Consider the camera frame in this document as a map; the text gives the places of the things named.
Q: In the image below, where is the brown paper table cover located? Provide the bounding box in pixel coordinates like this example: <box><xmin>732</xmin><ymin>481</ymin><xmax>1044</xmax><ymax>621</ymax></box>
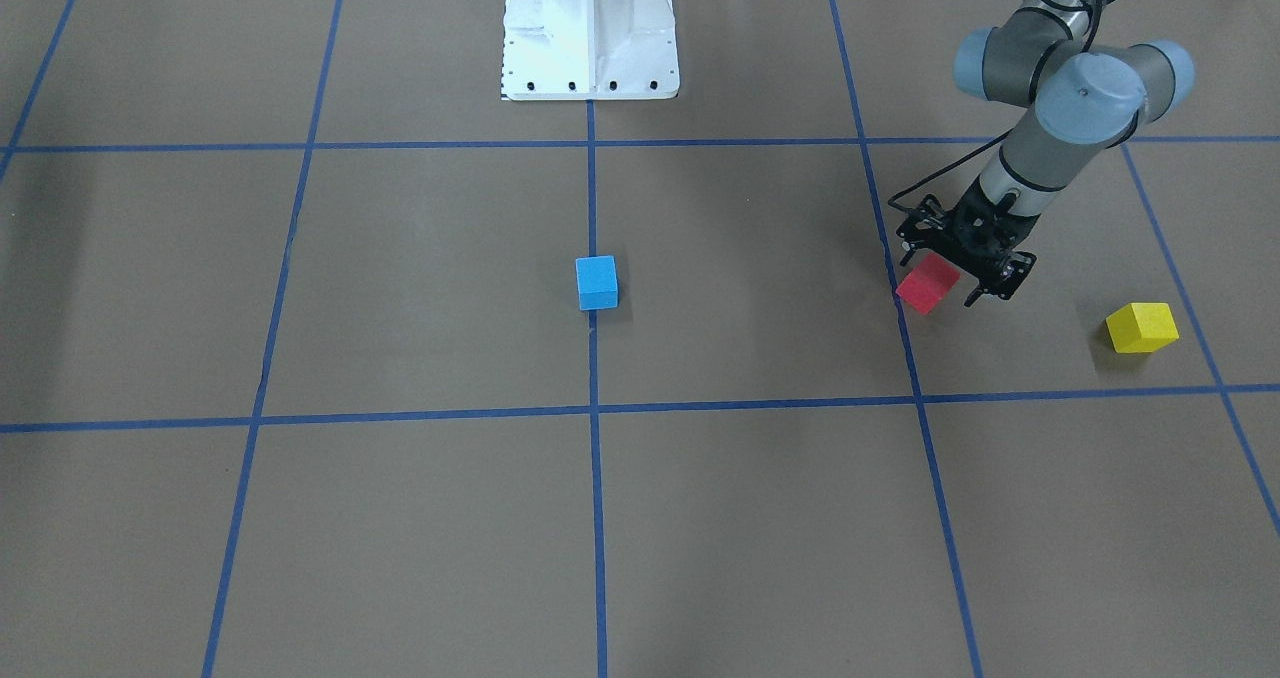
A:
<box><xmin>3</xmin><ymin>0</ymin><xmax>1277</xmax><ymax>677</ymax></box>

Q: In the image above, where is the blue cube block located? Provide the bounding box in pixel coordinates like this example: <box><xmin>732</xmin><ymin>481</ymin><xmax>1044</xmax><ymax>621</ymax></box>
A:
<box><xmin>573</xmin><ymin>255</ymin><xmax>620</xmax><ymax>312</ymax></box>

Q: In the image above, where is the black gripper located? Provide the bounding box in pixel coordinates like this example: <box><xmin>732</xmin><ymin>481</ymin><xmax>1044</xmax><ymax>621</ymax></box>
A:
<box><xmin>895</xmin><ymin>182</ymin><xmax>1039</xmax><ymax>306</ymax></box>

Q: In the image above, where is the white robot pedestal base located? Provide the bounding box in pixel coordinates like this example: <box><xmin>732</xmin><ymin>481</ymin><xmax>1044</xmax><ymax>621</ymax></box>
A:
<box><xmin>500</xmin><ymin>0</ymin><xmax>681</xmax><ymax>101</ymax></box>

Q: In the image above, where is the red cube block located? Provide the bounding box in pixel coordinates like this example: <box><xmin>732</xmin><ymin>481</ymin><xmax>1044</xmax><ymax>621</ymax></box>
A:
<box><xmin>895</xmin><ymin>253</ymin><xmax>961</xmax><ymax>315</ymax></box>

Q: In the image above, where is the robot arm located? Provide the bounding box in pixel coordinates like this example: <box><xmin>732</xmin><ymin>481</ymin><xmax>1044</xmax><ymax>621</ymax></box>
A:
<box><xmin>897</xmin><ymin>0</ymin><xmax>1196</xmax><ymax>304</ymax></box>

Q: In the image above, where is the yellow cube block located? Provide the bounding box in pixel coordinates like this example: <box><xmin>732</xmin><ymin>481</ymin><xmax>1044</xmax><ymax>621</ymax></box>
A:
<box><xmin>1103</xmin><ymin>303</ymin><xmax>1180</xmax><ymax>354</ymax></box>

